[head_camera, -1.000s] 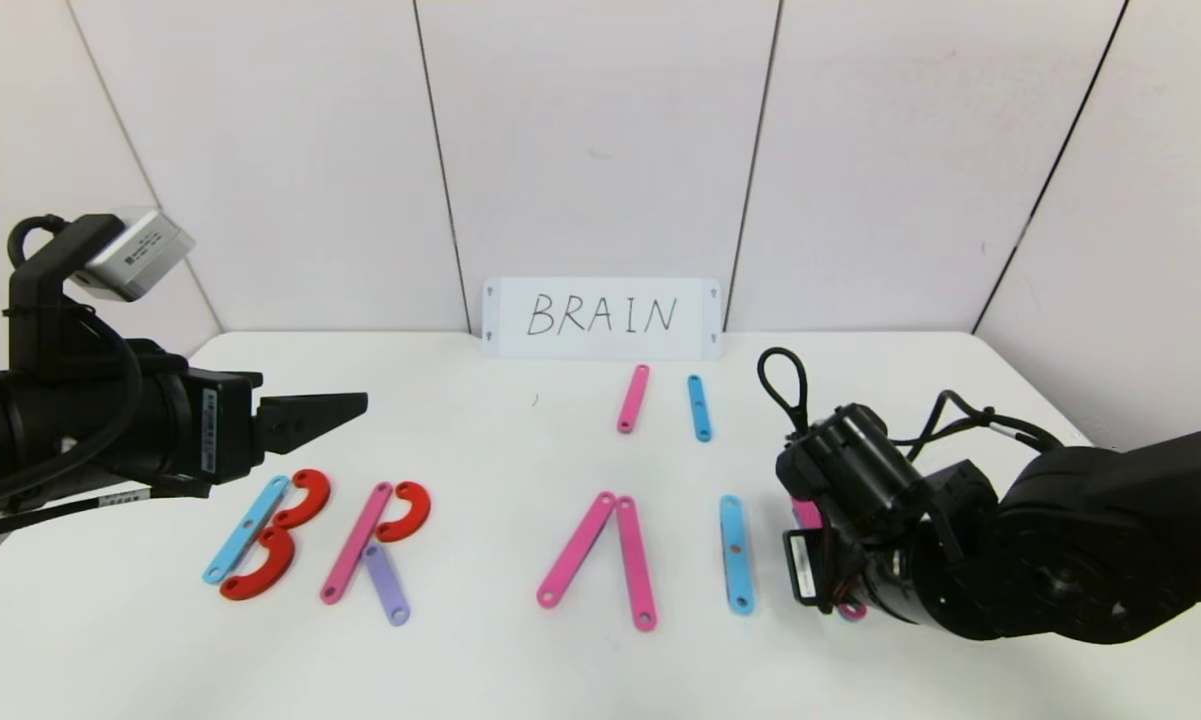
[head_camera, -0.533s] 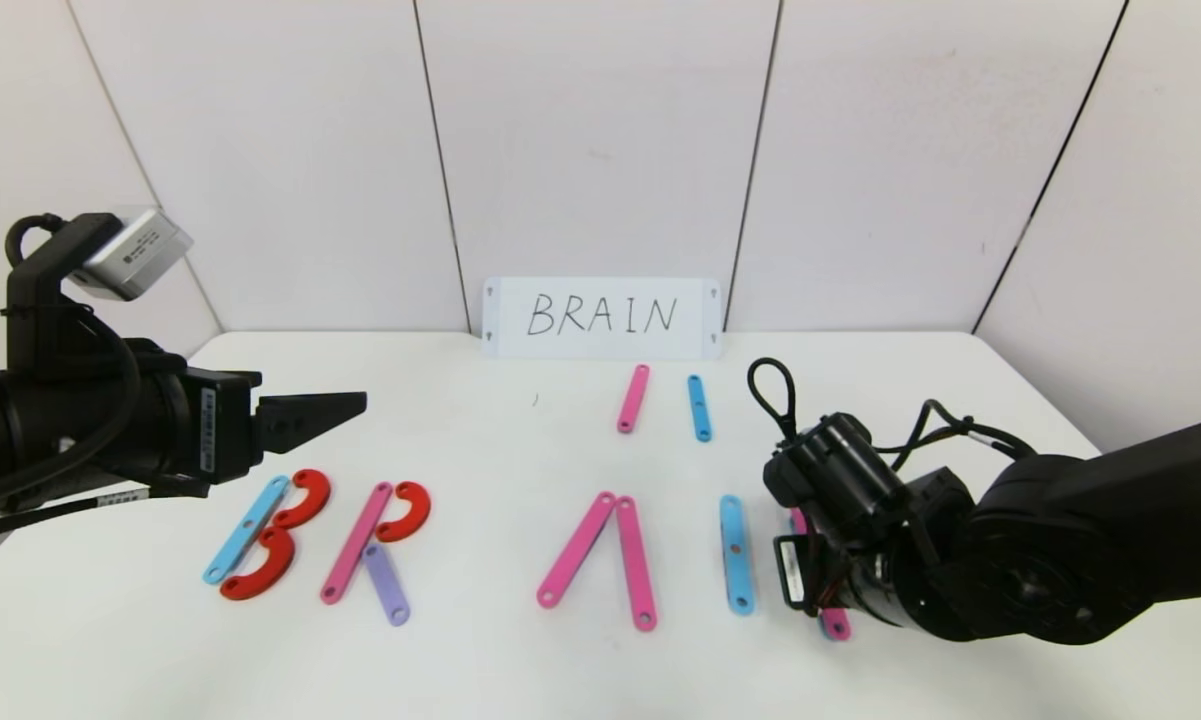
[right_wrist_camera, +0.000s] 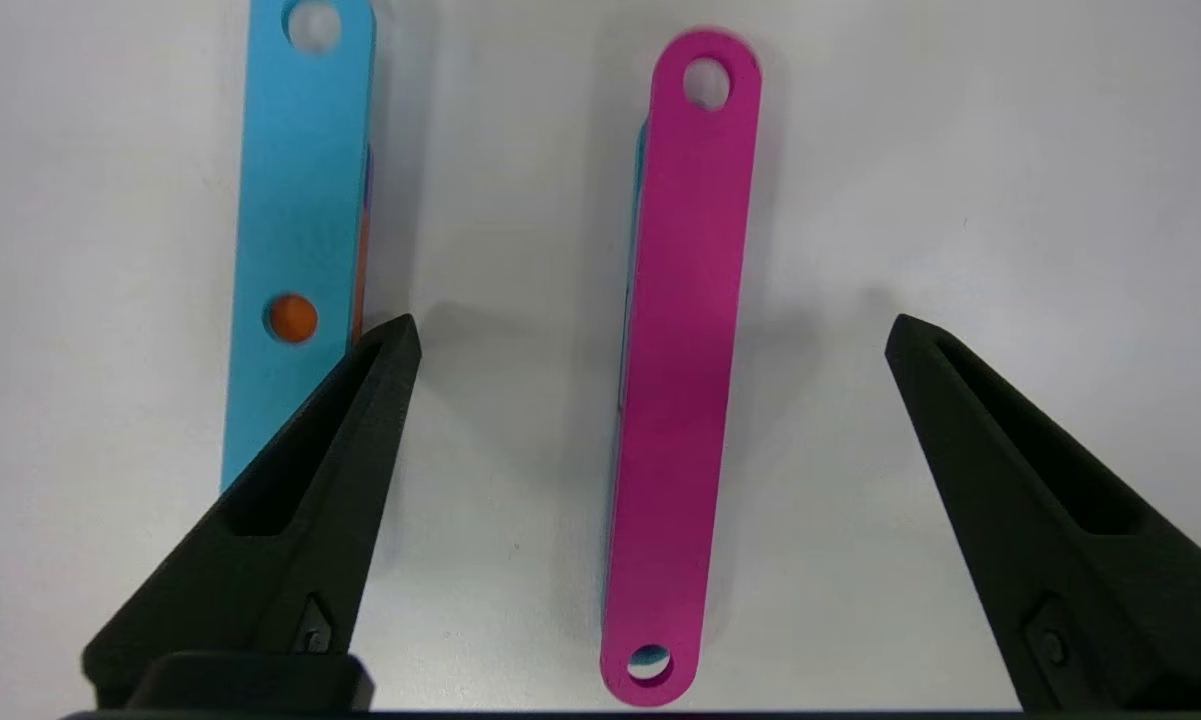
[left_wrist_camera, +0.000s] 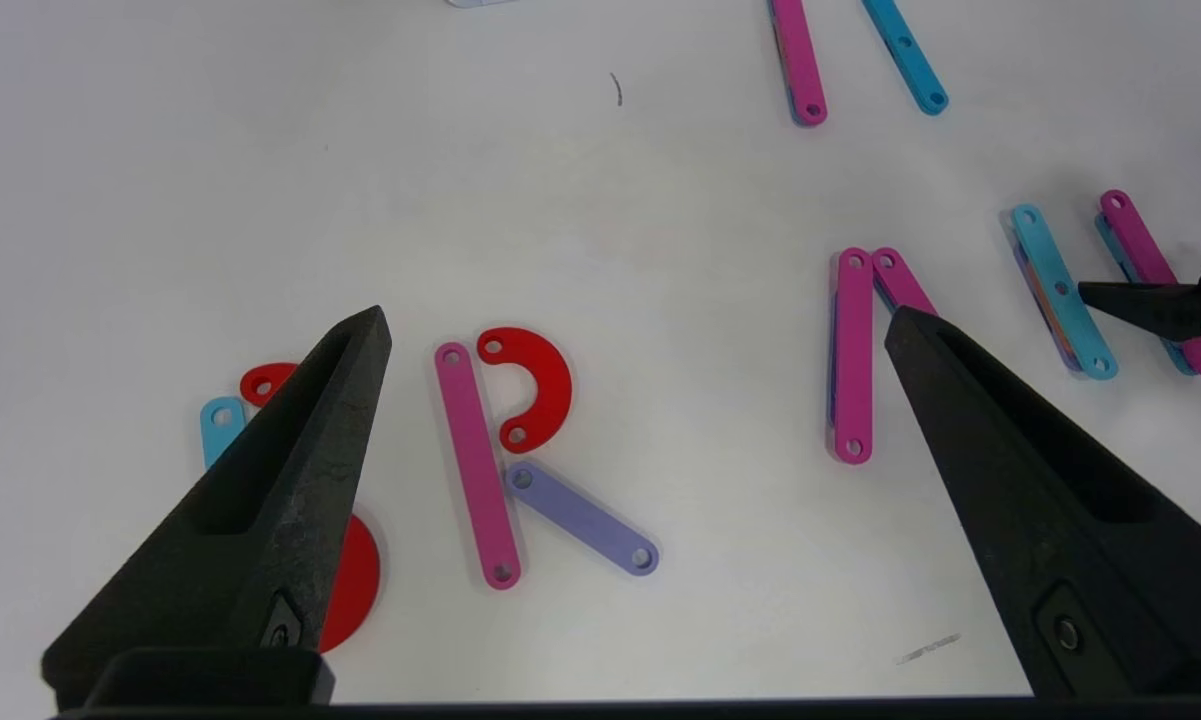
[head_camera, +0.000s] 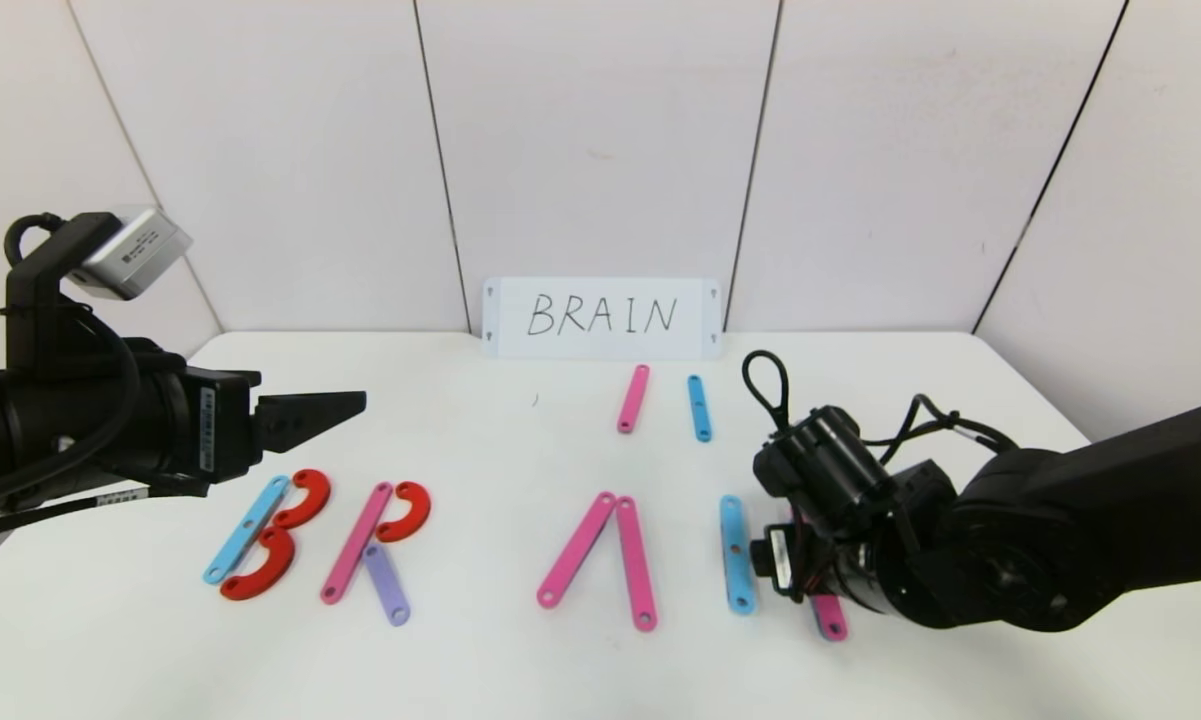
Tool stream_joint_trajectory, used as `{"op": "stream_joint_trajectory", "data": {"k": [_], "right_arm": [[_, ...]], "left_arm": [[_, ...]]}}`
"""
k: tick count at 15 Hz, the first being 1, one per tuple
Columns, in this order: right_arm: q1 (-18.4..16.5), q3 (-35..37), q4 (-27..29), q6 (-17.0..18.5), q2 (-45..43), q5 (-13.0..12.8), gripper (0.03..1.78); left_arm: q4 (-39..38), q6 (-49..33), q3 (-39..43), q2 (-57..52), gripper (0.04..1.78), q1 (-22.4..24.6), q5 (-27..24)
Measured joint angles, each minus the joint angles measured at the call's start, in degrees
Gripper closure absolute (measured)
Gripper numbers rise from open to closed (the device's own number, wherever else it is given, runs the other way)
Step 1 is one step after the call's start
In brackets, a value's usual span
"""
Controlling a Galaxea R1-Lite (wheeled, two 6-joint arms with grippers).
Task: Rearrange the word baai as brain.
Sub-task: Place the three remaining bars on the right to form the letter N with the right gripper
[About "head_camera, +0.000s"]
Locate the large red curved piece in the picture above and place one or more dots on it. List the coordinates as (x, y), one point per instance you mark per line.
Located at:
(275, 570)
(315, 497)

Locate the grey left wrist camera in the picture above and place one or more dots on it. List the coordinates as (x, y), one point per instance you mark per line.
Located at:
(135, 255)

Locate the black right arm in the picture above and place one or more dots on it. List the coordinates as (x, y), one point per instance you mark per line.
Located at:
(1060, 520)

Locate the blue bar with orange dot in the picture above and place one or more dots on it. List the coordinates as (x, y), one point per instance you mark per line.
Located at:
(732, 560)

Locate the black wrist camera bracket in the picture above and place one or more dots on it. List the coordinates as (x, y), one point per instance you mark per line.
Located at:
(45, 300)

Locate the small red curved piece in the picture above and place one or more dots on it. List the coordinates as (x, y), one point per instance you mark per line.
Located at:
(415, 510)

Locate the short blue bar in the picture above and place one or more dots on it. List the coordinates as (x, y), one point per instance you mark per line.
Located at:
(699, 408)

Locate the white BRAIN sign card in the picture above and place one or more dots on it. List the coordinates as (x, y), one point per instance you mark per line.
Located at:
(600, 345)

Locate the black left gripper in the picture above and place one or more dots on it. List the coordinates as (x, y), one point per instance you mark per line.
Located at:
(222, 420)

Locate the short purple bar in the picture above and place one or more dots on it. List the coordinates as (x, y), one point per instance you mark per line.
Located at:
(387, 590)

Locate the black and orange left arm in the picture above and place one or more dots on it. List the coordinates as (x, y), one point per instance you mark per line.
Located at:
(20, 430)

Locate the long pink bar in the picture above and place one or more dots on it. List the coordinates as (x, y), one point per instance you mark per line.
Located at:
(636, 565)
(576, 550)
(830, 620)
(355, 545)

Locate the long blue bar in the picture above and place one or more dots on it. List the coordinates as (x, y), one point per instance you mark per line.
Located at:
(247, 530)

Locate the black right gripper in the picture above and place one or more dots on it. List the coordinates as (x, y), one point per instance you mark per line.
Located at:
(778, 561)

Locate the medium pink bar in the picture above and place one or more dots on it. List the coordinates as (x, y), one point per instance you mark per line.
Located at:
(633, 399)

